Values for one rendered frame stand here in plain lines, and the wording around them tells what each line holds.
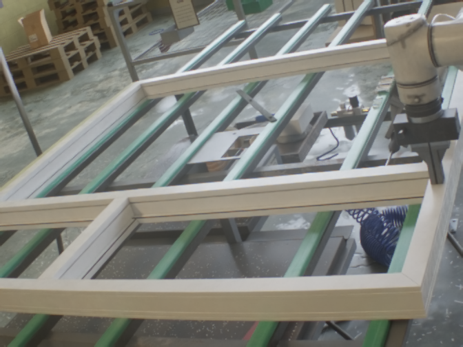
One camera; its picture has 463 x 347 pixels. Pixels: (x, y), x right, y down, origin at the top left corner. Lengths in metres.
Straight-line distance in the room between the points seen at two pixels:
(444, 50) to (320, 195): 0.51
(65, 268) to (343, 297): 0.71
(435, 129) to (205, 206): 0.65
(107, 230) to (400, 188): 0.74
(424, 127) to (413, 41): 0.19
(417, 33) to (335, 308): 0.53
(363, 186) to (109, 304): 0.62
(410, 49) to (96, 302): 0.83
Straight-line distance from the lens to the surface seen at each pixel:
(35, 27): 8.88
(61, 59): 8.35
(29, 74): 8.74
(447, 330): 2.56
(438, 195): 1.45
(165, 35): 6.85
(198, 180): 2.14
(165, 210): 1.85
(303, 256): 1.49
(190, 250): 1.72
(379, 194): 1.60
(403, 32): 1.33
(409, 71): 1.36
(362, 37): 5.82
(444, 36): 1.33
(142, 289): 1.44
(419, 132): 1.43
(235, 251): 2.16
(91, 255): 1.76
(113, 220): 1.84
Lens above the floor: 1.63
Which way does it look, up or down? 23 degrees down
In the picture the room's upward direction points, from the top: 18 degrees counter-clockwise
